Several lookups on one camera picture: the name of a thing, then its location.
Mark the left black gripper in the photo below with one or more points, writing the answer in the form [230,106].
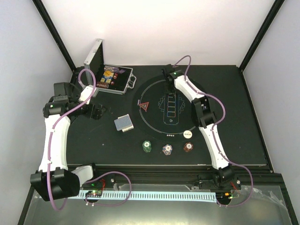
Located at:
[97,115]

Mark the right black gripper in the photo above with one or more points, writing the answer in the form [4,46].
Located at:
[167,89]

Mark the red triangular all-in marker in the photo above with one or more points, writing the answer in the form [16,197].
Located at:
[144,106]

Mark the green poker chip stack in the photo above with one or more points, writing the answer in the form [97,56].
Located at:
[146,146]

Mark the blue white chip stack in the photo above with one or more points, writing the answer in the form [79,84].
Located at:
[167,149]

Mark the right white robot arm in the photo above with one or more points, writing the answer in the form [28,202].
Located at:
[204,118]

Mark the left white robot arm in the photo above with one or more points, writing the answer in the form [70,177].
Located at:
[57,122]

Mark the orange black chip roll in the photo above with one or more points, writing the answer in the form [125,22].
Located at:
[103,85]

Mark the blue backed card deck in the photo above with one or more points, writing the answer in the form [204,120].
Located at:
[123,123]

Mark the open aluminium poker case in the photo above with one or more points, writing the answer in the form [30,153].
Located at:
[110,78]

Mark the yellow big blind button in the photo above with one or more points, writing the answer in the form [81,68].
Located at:
[108,73]

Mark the round black poker mat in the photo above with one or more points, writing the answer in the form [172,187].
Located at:
[167,117]

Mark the purple chip roll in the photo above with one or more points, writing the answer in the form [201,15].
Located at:
[111,69]

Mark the white dealer button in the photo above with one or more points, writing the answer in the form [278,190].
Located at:
[187,134]

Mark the brown poker chip stack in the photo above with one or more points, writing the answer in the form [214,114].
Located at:
[188,147]

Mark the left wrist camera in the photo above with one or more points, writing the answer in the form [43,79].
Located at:
[63,91]

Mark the white slotted cable duct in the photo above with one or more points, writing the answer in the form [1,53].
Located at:
[147,196]

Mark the black aluminium rail base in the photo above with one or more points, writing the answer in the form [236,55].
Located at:
[164,174]

